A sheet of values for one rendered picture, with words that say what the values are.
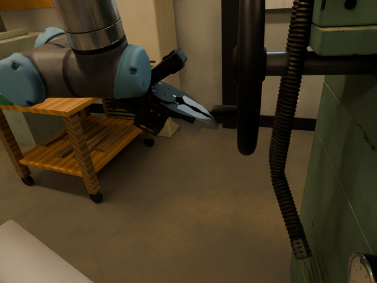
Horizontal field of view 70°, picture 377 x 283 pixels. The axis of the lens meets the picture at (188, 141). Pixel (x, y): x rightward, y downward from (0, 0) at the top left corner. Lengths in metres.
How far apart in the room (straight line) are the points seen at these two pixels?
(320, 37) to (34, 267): 0.36
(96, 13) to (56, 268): 0.27
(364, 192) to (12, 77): 0.54
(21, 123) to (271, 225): 1.77
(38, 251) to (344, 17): 0.39
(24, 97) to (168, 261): 0.86
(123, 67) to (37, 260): 0.25
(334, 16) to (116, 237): 1.14
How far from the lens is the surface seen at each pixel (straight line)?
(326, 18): 0.39
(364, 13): 0.40
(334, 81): 0.64
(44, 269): 0.22
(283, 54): 0.45
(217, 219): 1.28
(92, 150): 1.56
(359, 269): 0.34
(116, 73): 0.38
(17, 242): 0.25
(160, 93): 0.51
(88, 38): 0.38
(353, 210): 0.53
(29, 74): 0.44
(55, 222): 1.48
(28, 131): 2.23
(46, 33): 0.57
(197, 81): 1.99
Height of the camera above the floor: 0.93
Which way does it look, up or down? 30 degrees down
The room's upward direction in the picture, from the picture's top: 5 degrees counter-clockwise
